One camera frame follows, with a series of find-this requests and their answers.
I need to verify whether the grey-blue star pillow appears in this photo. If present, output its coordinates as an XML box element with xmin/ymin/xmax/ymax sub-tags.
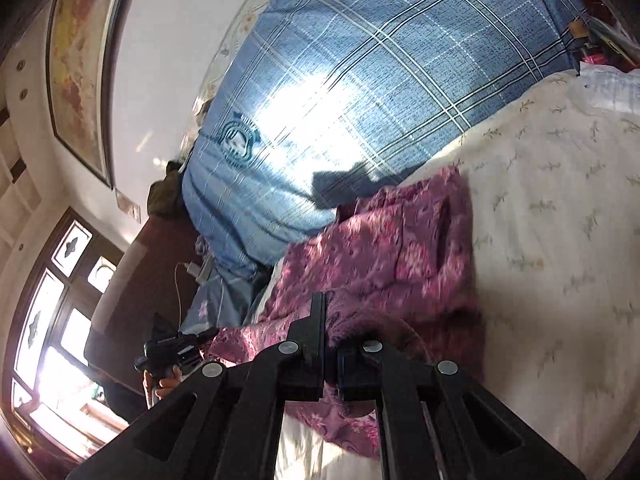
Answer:
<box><xmin>179</xmin><ymin>240</ymin><xmax>273</xmax><ymax>337</ymax></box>

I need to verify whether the framed wall map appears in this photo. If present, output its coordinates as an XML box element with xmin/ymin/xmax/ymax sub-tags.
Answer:
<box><xmin>46</xmin><ymin>0</ymin><xmax>137</xmax><ymax>189</ymax></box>

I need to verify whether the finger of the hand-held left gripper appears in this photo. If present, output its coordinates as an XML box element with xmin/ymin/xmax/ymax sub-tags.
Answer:
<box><xmin>180</xmin><ymin>326</ymin><xmax>222</xmax><ymax>361</ymax></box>

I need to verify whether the white leaf-print duvet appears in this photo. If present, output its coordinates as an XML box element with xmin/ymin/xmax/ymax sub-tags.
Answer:
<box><xmin>272</xmin><ymin>67</ymin><xmax>640</xmax><ymax>480</ymax></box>

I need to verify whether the person's left hand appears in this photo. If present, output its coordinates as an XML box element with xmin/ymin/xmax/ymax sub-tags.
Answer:
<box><xmin>142</xmin><ymin>365</ymin><xmax>185</xmax><ymax>407</ymax></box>

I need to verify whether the cream floral headboard cloth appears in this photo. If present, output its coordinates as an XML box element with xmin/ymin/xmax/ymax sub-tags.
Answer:
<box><xmin>185</xmin><ymin>0</ymin><xmax>301</xmax><ymax>161</ymax></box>

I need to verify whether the blue plaid quilt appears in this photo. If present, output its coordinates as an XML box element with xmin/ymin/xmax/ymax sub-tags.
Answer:
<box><xmin>181</xmin><ymin>0</ymin><xmax>588</xmax><ymax>291</ymax></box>

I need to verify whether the white charger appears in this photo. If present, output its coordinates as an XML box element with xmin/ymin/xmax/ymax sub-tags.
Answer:
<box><xmin>183</xmin><ymin>260</ymin><xmax>215</xmax><ymax>284</ymax></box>

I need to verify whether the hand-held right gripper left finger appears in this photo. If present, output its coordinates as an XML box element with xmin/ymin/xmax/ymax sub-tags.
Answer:
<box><xmin>65</xmin><ymin>291</ymin><xmax>327</xmax><ymax>480</ymax></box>

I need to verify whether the dark green cloth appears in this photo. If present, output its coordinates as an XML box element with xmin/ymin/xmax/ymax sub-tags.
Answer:
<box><xmin>146</xmin><ymin>159</ymin><xmax>195</xmax><ymax>221</ymax></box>

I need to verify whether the purple floral cloth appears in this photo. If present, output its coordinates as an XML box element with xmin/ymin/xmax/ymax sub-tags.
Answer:
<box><xmin>207</xmin><ymin>165</ymin><xmax>486</xmax><ymax>461</ymax></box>

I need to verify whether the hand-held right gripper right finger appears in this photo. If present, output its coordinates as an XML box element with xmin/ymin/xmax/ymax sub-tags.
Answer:
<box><xmin>336</xmin><ymin>339</ymin><xmax>587</xmax><ymax>480</ymax></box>

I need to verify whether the dark brown headboard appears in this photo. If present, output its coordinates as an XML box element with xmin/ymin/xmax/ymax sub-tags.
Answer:
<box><xmin>84</xmin><ymin>212</ymin><xmax>213</xmax><ymax>423</ymax></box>

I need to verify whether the wooden frame window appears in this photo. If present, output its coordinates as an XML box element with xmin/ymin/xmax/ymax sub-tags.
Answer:
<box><xmin>0</xmin><ymin>207</ymin><xmax>128</xmax><ymax>463</ymax></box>

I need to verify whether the white charger cable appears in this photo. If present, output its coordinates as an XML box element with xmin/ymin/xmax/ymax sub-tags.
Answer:
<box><xmin>172</xmin><ymin>261</ymin><xmax>190</xmax><ymax>323</ymax></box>

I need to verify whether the red plastic bag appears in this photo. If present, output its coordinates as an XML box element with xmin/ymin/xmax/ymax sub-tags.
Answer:
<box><xmin>580</xmin><ymin>0</ymin><xmax>633</xmax><ymax>41</ymax></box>

